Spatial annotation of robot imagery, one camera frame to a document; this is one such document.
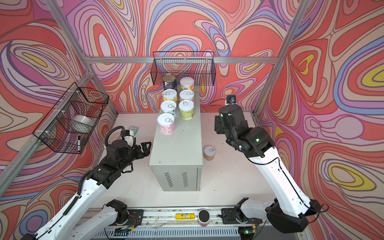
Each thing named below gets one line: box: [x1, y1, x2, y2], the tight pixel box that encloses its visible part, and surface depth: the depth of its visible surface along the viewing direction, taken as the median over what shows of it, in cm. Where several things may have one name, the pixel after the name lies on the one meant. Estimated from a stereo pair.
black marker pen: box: [77, 135, 81, 152], surface depth 73 cm
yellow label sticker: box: [175, 213, 196, 220], surface depth 74 cm
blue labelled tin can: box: [162, 73, 178, 90], surface depth 75 cm
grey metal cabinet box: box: [149, 85, 203, 192], surface depth 66 cm
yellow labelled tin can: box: [162, 89, 178, 103], surface depth 75 cm
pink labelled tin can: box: [179, 89, 195, 100], surface depth 75 cm
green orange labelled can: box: [180, 76, 195, 92], surface depth 77 cm
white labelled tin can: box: [160, 100, 177, 113], surface depth 69 cm
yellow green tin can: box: [178, 99, 195, 120], surface depth 69 cm
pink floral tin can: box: [157, 112, 176, 135], surface depth 64 cm
